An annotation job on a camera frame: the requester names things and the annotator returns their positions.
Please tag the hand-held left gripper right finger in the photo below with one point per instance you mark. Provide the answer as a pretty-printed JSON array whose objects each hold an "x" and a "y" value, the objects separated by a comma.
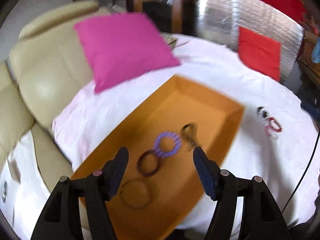
[{"x": 206, "y": 177}]

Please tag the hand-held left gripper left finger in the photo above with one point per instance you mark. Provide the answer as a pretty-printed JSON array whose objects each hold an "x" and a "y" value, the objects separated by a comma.
[{"x": 117, "y": 177}]

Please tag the yellow cardboard box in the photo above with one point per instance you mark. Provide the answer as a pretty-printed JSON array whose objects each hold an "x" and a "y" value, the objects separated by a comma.
[{"x": 175, "y": 110}]

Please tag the white printed cloth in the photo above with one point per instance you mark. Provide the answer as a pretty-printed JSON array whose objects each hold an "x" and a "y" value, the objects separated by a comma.
[{"x": 25, "y": 180}]

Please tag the white blanket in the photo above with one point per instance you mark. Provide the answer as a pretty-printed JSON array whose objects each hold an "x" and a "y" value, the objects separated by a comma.
[{"x": 212, "y": 65}]

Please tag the beige leather sofa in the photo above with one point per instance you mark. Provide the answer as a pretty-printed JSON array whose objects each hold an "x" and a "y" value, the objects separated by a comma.
[{"x": 50, "y": 80}]

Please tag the pink cushion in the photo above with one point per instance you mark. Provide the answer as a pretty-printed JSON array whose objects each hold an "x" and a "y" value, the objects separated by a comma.
[{"x": 125, "y": 47}]

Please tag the red cushion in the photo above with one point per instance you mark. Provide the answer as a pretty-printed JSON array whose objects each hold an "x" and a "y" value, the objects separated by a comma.
[{"x": 257, "y": 52}]

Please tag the camouflage cloth item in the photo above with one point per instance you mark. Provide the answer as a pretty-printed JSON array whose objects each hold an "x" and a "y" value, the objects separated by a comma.
[{"x": 172, "y": 40}]

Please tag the wicker furniture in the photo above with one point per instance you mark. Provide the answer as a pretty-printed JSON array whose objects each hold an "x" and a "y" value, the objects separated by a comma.
[{"x": 310, "y": 55}]

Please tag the silver foil panel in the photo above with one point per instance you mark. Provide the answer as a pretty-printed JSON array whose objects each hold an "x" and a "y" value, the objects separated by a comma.
[{"x": 220, "y": 12}]

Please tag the wooden cabinet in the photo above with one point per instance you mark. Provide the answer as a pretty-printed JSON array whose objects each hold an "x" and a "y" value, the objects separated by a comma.
[{"x": 177, "y": 12}]

